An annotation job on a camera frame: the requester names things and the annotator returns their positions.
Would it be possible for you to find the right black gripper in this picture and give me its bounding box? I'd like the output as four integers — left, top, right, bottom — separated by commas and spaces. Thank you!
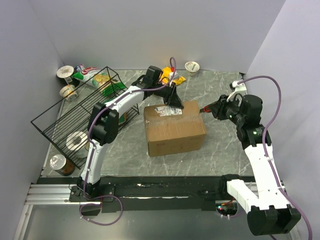
208, 94, 245, 126

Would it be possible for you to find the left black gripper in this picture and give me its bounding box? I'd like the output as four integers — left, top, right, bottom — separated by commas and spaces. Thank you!
152, 82, 183, 110

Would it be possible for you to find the red black utility knife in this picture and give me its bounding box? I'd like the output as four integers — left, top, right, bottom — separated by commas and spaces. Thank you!
199, 105, 212, 113

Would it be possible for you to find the brown cardboard express box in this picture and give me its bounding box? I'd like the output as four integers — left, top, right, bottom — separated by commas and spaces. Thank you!
143, 100, 207, 157

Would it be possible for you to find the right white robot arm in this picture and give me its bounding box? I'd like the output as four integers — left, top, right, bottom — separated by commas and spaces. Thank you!
208, 94, 301, 236

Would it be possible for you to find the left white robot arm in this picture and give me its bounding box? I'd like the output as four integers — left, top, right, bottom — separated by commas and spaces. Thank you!
77, 65, 184, 201

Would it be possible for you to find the yellow Lays chips bag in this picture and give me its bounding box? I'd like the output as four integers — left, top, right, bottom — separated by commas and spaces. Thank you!
161, 66, 186, 86

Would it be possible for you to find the white yogurt cup rear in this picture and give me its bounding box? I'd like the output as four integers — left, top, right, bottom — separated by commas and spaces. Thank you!
184, 61, 200, 76

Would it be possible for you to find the green lidded jar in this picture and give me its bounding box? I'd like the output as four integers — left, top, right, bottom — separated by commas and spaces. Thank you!
118, 112, 127, 126

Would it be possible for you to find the green white chips bag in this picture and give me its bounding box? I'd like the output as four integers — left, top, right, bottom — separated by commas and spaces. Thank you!
72, 67, 112, 94

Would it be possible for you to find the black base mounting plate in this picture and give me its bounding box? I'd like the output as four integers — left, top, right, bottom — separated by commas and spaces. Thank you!
69, 174, 237, 213

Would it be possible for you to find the blue white small packet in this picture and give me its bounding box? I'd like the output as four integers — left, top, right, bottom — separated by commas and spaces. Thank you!
74, 64, 86, 74

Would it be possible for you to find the white tape roll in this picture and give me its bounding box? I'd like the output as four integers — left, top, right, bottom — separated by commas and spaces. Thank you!
65, 131, 90, 158

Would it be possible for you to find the white yogurt cup lying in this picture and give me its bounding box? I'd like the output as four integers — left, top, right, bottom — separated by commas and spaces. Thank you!
59, 84, 78, 102

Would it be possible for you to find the white yogurt cup upright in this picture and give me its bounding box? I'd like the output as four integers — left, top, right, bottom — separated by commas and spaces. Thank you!
56, 65, 74, 85

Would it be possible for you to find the metal tin can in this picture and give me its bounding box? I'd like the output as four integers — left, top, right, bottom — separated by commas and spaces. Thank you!
49, 154, 76, 176

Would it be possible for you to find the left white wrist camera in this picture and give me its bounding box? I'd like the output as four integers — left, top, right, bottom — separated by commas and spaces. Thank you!
168, 66, 180, 81

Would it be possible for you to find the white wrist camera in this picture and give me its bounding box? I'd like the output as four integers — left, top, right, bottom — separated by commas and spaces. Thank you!
168, 66, 180, 81
226, 80, 247, 102

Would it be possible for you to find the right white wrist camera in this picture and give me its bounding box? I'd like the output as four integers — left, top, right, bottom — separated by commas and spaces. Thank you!
226, 80, 247, 102

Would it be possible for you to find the black wire rack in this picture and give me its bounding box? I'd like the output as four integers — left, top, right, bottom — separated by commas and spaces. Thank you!
30, 66, 127, 169

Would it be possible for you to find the aluminium rail frame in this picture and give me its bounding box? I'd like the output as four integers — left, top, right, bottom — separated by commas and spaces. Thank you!
24, 184, 75, 205

